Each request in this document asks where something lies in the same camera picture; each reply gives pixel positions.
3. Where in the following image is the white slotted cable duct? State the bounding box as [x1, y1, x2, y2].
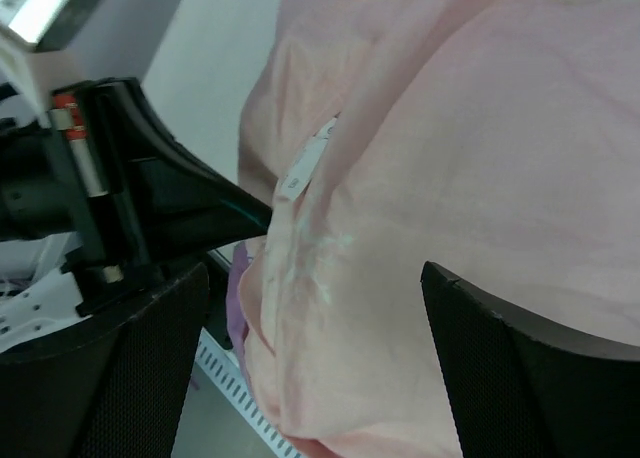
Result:
[194, 329, 303, 458]

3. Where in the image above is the purple Elsa pillowcase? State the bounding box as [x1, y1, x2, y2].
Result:
[238, 0, 639, 457]

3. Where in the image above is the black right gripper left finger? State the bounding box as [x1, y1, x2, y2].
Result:
[1, 264, 208, 457]

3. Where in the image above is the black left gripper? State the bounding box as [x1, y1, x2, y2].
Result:
[1, 79, 272, 316]

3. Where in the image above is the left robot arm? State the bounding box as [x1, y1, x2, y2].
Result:
[1, 78, 271, 350]

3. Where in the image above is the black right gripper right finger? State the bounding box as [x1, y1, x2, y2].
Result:
[421, 262, 639, 457]

